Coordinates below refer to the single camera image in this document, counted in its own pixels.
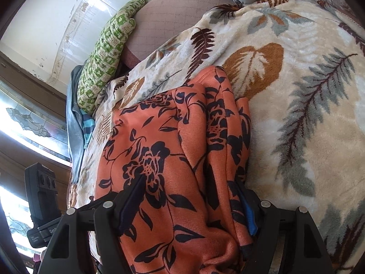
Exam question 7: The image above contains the green checked pillow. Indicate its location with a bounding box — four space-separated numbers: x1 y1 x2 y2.
77 0 148 113

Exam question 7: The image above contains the teal striped cloth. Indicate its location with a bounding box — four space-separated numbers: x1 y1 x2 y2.
82 113 95 145

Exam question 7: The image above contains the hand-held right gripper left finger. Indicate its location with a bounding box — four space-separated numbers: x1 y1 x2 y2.
37 176 146 274

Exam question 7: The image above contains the light blue knit garment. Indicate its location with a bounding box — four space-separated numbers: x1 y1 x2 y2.
65 65 94 184

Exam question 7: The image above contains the pink quilted mattress cover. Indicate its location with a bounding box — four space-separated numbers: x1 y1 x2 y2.
121 0 236 69

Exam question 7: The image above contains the wooden stained glass door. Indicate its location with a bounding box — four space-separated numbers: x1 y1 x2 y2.
0 48 75 274

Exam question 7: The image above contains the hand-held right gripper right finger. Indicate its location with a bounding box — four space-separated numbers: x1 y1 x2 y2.
237 181 334 274

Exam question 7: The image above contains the leaf print fleece blanket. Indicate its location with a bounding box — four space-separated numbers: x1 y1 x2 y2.
67 0 365 274

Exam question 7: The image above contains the orange floral garment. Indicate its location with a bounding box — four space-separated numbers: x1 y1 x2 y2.
95 66 257 274

